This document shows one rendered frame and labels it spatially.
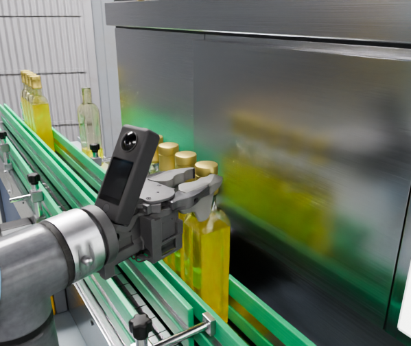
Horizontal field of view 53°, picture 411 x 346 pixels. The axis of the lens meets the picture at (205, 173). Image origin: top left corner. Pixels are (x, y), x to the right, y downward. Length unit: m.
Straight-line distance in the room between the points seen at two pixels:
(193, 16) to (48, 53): 3.05
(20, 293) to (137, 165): 0.18
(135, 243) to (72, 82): 3.37
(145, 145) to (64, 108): 3.42
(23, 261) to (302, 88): 0.41
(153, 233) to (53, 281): 0.13
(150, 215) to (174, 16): 0.50
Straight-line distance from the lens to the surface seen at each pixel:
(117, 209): 0.48
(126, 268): 0.84
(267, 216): 0.71
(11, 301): 0.43
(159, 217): 0.51
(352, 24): 0.56
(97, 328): 0.77
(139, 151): 0.48
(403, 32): 0.52
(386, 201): 0.54
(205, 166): 0.59
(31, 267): 0.43
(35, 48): 3.84
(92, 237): 0.45
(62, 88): 3.86
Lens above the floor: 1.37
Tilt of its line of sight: 21 degrees down
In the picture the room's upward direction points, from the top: straight up
